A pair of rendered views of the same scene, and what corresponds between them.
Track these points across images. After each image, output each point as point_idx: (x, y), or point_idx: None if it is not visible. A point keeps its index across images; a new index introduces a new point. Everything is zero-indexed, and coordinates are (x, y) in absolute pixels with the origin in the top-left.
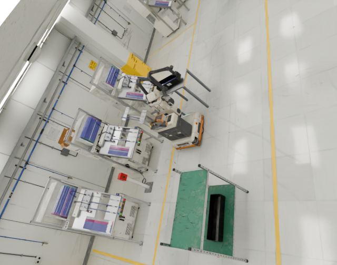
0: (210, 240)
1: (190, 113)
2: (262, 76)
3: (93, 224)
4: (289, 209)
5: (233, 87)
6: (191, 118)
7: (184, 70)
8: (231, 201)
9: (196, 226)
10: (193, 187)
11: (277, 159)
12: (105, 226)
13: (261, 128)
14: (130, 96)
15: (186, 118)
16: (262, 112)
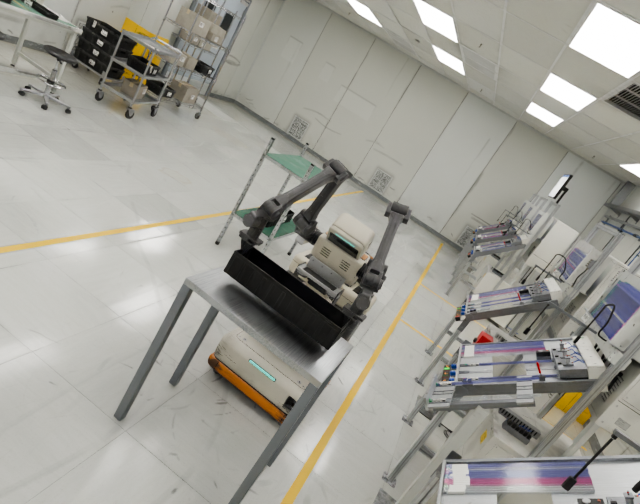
0: (291, 223)
1: (246, 349)
2: None
3: (506, 291)
4: (185, 208)
5: (58, 333)
6: (250, 338)
7: (199, 284)
8: (247, 211)
9: (298, 159)
10: (290, 164)
11: (150, 221)
12: (482, 295)
13: (124, 245)
14: (552, 465)
15: (268, 355)
16: (93, 249)
